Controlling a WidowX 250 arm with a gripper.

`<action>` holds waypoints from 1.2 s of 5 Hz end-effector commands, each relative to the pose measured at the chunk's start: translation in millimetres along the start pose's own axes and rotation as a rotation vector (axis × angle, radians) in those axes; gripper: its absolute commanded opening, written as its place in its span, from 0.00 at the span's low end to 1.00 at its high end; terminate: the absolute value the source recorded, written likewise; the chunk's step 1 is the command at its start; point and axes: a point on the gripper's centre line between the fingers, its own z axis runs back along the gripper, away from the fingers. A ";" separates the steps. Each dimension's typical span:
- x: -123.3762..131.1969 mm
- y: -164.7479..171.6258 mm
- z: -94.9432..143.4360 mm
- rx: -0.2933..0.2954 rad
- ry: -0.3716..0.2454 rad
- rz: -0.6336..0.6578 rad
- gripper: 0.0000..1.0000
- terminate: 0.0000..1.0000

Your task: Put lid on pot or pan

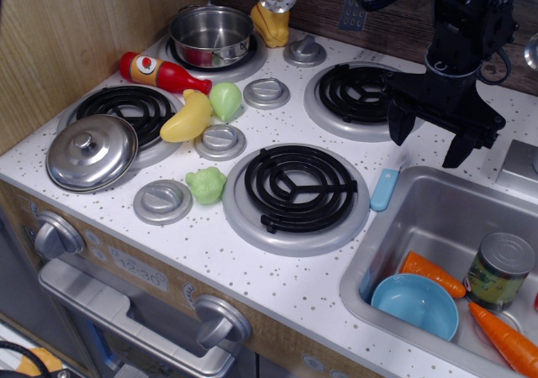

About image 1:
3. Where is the grey stove knob front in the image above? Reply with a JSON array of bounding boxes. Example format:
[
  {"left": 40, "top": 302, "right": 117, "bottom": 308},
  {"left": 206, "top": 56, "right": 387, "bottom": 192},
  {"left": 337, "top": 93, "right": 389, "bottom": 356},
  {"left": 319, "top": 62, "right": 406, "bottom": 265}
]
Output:
[{"left": 133, "top": 180, "right": 193, "bottom": 226}]

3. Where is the yellow banana toy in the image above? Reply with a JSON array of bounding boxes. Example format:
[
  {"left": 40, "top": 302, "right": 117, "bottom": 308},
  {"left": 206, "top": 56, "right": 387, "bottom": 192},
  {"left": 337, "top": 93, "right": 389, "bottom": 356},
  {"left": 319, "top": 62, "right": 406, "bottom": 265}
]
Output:
[{"left": 160, "top": 89, "right": 212, "bottom": 143}]

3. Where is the steel pot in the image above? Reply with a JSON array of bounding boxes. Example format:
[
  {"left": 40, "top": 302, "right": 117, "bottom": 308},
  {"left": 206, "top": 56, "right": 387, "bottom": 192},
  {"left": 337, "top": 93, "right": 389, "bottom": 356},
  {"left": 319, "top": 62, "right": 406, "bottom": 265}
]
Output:
[{"left": 169, "top": 6, "right": 254, "bottom": 68}]

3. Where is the tin can toy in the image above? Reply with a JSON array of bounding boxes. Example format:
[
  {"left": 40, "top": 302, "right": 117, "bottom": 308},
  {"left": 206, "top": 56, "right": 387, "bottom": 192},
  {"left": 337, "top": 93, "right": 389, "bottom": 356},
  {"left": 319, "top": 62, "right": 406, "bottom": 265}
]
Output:
[{"left": 463, "top": 232, "right": 536, "bottom": 311}]

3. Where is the orange carrot toy front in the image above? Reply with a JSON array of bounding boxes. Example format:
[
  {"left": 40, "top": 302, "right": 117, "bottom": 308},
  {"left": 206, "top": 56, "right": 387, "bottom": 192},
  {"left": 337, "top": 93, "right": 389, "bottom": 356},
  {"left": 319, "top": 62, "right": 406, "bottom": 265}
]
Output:
[{"left": 468, "top": 302, "right": 537, "bottom": 377}]

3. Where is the yellow pepper toy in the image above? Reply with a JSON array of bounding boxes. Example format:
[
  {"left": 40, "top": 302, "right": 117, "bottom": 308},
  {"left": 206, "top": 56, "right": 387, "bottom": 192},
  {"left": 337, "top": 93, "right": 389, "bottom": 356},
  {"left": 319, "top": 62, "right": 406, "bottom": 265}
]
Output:
[{"left": 251, "top": 3, "right": 290, "bottom": 48}]

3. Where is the orange carrot toy rear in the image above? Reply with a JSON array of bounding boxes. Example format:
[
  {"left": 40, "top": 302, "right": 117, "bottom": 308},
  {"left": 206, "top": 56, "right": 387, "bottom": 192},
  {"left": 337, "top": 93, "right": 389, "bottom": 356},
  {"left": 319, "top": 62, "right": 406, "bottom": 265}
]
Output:
[{"left": 399, "top": 251, "right": 467, "bottom": 298}]

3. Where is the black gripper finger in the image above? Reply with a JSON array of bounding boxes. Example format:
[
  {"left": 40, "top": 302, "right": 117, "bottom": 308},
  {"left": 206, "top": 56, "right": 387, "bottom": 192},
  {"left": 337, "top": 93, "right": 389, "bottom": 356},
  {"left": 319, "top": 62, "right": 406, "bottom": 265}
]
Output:
[
  {"left": 388, "top": 98, "right": 416, "bottom": 145},
  {"left": 442, "top": 132, "right": 479, "bottom": 168}
]

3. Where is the grey stove knob rear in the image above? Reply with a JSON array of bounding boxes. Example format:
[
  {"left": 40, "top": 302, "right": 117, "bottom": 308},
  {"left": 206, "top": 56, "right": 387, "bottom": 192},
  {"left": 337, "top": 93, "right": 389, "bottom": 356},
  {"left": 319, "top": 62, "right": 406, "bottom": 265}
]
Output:
[{"left": 283, "top": 35, "right": 327, "bottom": 67}]

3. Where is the steel ladle at right edge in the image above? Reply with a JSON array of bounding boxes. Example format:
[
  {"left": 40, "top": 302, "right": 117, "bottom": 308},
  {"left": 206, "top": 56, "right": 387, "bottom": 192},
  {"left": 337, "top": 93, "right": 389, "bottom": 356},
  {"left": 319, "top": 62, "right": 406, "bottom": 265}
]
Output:
[{"left": 524, "top": 34, "right": 538, "bottom": 71}]

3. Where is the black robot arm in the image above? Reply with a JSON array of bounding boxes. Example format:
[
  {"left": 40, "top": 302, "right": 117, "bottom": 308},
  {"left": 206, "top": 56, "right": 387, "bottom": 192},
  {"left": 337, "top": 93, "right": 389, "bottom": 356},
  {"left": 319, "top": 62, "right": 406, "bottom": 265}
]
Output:
[{"left": 356, "top": 0, "right": 519, "bottom": 168}]

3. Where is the grey stove knob upper middle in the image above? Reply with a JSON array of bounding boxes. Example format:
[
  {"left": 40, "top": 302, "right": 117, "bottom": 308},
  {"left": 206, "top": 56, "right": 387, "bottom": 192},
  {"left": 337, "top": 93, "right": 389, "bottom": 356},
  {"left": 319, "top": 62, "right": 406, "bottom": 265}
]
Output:
[{"left": 243, "top": 77, "right": 291, "bottom": 110}]

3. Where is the grey oven knob left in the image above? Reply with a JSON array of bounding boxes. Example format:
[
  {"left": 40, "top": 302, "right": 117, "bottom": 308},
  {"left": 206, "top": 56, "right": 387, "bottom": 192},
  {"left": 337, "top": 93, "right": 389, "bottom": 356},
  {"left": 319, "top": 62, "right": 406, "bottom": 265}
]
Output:
[{"left": 34, "top": 211, "right": 86, "bottom": 260}]

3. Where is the grey oven door handle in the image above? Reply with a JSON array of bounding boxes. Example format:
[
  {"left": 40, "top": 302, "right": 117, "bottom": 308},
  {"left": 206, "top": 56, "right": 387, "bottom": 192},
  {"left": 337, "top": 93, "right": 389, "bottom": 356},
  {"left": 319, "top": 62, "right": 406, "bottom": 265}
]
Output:
[{"left": 39, "top": 260, "right": 235, "bottom": 377}]

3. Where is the blue handled toy knife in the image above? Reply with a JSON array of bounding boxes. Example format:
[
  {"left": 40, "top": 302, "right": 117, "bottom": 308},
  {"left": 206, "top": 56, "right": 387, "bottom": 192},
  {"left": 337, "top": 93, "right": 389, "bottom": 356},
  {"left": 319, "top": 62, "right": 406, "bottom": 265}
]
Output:
[{"left": 370, "top": 165, "right": 402, "bottom": 212}]

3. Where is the back right burner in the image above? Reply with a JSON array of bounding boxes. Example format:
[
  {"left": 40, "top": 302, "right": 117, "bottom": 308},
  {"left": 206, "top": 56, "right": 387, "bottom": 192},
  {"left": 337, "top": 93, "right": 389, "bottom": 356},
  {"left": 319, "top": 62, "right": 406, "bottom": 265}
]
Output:
[{"left": 303, "top": 61, "right": 397, "bottom": 143}]

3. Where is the red ketchup bottle toy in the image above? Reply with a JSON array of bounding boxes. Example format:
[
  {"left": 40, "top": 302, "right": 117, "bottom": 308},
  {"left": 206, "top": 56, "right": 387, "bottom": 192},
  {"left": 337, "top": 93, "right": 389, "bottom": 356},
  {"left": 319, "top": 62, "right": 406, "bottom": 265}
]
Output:
[{"left": 119, "top": 52, "right": 213, "bottom": 95}]

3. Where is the grey oven knob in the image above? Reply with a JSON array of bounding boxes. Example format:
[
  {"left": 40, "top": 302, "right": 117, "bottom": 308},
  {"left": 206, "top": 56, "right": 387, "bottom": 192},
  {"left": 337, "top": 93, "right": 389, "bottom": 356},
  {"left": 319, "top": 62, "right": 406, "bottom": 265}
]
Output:
[
  {"left": 195, "top": 294, "right": 252, "bottom": 349},
  {"left": 34, "top": 211, "right": 86, "bottom": 260}
]

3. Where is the steel sink basin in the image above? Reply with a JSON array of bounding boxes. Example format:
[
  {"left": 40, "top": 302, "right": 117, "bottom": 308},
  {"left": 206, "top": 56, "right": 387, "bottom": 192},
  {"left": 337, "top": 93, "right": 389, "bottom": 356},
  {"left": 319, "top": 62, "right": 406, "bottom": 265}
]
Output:
[{"left": 340, "top": 167, "right": 537, "bottom": 377}]

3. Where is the front right burner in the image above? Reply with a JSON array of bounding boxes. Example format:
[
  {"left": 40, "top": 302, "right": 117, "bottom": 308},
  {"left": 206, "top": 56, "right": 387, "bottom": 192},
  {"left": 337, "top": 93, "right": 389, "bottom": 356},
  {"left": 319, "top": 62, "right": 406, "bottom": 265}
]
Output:
[{"left": 222, "top": 144, "right": 370, "bottom": 257}]

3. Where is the black cable bottom left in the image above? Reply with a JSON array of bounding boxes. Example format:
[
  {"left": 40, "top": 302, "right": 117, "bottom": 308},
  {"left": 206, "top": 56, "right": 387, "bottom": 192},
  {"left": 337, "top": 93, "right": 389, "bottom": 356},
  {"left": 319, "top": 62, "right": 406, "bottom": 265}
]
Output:
[{"left": 0, "top": 340, "right": 54, "bottom": 378}]

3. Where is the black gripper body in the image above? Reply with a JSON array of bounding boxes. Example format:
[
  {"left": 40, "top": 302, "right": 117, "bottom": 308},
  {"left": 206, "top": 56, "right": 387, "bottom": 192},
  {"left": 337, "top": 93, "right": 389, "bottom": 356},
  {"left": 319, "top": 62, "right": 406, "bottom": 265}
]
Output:
[{"left": 384, "top": 56, "right": 506, "bottom": 148}]

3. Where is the orange carrot toy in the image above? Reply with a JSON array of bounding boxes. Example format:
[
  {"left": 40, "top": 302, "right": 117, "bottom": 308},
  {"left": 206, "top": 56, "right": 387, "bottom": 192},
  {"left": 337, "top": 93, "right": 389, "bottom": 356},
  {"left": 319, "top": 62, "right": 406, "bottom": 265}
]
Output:
[
  {"left": 468, "top": 302, "right": 537, "bottom": 377},
  {"left": 399, "top": 251, "right": 467, "bottom": 298}
]

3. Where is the steel pot lid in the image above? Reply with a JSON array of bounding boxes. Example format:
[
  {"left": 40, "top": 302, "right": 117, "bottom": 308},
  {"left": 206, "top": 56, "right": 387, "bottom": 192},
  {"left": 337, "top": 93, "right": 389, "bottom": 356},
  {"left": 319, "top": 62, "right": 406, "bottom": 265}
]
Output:
[{"left": 46, "top": 115, "right": 138, "bottom": 192}]

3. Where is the grey stove knob centre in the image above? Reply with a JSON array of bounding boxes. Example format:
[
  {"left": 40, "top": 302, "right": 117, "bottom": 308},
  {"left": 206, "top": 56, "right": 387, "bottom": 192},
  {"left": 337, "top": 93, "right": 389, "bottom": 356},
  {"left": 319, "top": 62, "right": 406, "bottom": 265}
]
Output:
[{"left": 194, "top": 124, "right": 246, "bottom": 161}]

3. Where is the front left burner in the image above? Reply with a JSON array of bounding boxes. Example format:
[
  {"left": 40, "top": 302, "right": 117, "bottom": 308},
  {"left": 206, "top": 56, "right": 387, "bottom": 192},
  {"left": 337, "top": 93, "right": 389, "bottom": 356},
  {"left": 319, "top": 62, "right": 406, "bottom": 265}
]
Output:
[{"left": 57, "top": 84, "right": 183, "bottom": 171}]

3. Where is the grey faucet base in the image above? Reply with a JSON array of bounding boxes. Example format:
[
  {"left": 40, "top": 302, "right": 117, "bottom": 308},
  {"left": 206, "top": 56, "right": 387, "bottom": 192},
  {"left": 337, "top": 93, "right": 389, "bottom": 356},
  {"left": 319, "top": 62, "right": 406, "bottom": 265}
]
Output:
[{"left": 496, "top": 139, "right": 537, "bottom": 197}]

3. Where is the grey stove knob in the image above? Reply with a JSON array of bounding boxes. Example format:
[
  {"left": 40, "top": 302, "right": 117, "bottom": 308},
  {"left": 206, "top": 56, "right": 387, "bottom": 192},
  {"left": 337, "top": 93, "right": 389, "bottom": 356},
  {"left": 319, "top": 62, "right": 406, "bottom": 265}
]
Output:
[
  {"left": 283, "top": 35, "right": 327, "bottom": 67},
  {"left": 133, "top": 180, "right": 193, "bottom": 226},
  {"left": 243, "top": 77, "right": 291, "bottom": 110},
  {"left": 194, "top": 124, "right": 246, "bottom": 161}
]

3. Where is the light green pear toy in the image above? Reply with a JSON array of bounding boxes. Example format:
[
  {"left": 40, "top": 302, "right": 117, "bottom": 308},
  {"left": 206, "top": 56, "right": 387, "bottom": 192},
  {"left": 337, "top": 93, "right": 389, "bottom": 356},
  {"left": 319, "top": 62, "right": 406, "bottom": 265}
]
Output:
[{"left": 209, "top": 81, "right": 242, "bottom": 122}]

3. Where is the grey oven knob right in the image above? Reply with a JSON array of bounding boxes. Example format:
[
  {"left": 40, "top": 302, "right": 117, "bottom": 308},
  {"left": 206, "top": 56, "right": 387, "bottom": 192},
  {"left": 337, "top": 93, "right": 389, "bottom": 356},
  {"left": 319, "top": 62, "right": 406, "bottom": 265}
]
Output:
[{"left": 195, "top": 294, "right": 252, "bottom": 349}]

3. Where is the blue bowl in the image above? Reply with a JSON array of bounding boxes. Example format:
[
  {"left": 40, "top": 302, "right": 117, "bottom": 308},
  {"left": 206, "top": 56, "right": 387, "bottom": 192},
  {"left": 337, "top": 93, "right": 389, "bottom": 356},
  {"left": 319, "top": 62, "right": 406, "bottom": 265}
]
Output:
[{"left": 371, "top": 274, "right": 459, "bottom": 340}]

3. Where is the yellow toy on floor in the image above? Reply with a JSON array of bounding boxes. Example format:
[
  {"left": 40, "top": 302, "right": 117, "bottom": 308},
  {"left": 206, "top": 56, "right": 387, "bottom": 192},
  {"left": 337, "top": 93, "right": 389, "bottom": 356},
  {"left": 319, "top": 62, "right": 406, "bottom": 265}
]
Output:
[{"left": 15, "top": 346, "right": 64, "bottom": 377}]

